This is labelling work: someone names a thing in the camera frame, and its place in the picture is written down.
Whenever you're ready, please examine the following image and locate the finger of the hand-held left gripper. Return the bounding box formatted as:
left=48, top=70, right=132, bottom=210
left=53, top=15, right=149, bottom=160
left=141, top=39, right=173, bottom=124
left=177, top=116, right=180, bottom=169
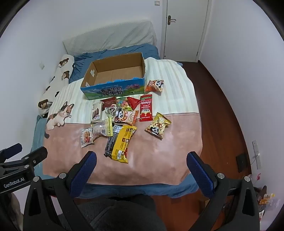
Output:
left=0, top=147, right=48, bottom=170
left=0, top=143, right=23, bottom=160

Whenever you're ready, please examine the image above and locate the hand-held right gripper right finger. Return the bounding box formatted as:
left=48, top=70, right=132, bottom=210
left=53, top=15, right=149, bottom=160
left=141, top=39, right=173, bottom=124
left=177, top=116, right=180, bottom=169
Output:
left=186, top=151, right=260, bottom=231

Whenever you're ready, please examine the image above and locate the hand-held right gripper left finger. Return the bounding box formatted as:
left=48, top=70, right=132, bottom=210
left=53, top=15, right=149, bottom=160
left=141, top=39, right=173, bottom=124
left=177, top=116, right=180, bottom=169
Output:
left=23, top=151, right=97, bottom=231

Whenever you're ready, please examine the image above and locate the brown snack packet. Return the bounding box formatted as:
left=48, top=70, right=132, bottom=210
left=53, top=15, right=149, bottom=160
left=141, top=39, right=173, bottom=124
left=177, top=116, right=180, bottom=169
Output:
left=100, top=97, right=117, bottom=111

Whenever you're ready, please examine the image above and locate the blue printed cardboard box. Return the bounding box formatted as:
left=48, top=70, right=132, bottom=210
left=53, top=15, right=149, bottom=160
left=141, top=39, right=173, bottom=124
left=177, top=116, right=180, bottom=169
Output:
left=80, top=52, right=147, bottom=101

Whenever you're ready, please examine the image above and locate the red rectangular snack packet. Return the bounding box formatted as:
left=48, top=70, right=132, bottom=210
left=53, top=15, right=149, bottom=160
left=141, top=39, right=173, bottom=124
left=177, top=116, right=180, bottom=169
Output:
left=139, top=94, right=153, bottom=122

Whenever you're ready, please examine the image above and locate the clear cookie packet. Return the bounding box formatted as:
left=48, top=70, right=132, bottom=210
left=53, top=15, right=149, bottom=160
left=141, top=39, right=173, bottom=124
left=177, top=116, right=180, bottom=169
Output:
left=80, top=128, right=96, bottom=148

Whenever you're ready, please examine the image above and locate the black snack packet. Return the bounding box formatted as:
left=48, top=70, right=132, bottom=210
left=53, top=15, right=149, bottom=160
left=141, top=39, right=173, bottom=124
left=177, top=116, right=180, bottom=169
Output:
left=104, top=123, right=125, bottom=158

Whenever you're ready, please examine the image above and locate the large yellow snack packet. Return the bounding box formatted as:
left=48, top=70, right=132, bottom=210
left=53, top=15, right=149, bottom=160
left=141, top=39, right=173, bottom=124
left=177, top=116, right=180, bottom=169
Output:
left=111, top=125, right=137, bottom=164

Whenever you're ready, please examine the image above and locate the cat print striped blanket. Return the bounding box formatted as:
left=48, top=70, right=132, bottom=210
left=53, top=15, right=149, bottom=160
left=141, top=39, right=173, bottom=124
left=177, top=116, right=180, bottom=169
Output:
left=42, top=57, right=203, bottom=186

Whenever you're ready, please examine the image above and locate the yellow-green snack packet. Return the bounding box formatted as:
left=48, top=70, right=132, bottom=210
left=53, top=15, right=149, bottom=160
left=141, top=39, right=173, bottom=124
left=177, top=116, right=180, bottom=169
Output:
left=91, top=118, right=113, bottom=139

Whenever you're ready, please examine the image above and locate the person's dark clothed lap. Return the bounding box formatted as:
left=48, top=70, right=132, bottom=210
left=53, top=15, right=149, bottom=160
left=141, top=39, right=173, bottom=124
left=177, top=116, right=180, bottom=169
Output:
left=58, top=195, right=167, bottom=231

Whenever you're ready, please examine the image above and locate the white chocolate stick box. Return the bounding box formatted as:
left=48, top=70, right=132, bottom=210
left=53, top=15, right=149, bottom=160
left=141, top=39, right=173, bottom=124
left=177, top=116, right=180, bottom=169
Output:
left=91, top=103, right=103, bottom=122

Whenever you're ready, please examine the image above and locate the gold panda snack packet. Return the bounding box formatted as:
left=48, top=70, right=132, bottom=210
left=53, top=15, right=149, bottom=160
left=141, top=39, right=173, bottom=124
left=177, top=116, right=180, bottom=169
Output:
left=145, top=112, right=172, bottom=139

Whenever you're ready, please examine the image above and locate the small clear snack packet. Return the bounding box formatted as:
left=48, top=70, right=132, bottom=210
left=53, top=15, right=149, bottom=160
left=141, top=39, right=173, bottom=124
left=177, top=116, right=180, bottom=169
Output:
left=105, top=107, right=116, bottom=121

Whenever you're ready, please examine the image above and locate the red white panda snack packet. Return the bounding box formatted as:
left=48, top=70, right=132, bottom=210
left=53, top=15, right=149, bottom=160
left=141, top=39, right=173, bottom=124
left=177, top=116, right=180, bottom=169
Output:
left=114, top=107, right=133, bottom=123

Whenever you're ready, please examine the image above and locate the waste bin with clear bag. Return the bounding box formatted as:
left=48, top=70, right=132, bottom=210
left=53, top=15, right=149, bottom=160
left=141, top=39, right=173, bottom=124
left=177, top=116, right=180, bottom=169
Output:
left=253, top=185, right=281, bottom=222

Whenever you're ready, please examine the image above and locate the colourful candy ball bag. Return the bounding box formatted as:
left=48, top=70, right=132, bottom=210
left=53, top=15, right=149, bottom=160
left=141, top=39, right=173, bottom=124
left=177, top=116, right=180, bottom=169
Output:
left=116, top=96, right=132, bottom=111

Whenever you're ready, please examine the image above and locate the white bear print pillow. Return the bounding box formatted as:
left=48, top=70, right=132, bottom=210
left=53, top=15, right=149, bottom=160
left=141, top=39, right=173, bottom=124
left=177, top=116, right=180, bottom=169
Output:
left=38, top=54, right=75, bottom=117

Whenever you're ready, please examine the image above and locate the red triangular snack packet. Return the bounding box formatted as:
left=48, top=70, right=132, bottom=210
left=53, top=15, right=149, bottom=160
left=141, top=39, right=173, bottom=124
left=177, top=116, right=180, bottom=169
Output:
left=127, top=96, right=141, bottom=111

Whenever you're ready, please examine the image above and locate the orange panda snack packet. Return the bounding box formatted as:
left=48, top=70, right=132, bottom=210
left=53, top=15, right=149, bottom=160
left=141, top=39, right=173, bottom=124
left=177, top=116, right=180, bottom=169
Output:
left=145, top=79, right=165, bottom=95

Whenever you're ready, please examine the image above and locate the grey covered headboard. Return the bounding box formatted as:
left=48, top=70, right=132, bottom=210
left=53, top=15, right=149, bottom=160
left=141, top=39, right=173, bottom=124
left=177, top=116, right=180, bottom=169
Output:
left=63, top=20, right=157, bottom=57

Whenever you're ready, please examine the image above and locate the white door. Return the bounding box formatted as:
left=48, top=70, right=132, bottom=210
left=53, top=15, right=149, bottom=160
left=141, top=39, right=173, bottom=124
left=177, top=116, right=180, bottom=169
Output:
left=163, top=0, right=210, bottom=63

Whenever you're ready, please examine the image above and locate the white wall outlet strip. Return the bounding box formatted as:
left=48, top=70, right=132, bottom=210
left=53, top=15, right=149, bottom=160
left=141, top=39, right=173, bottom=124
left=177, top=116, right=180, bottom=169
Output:
left=252, top=140, right=263, bottom=170

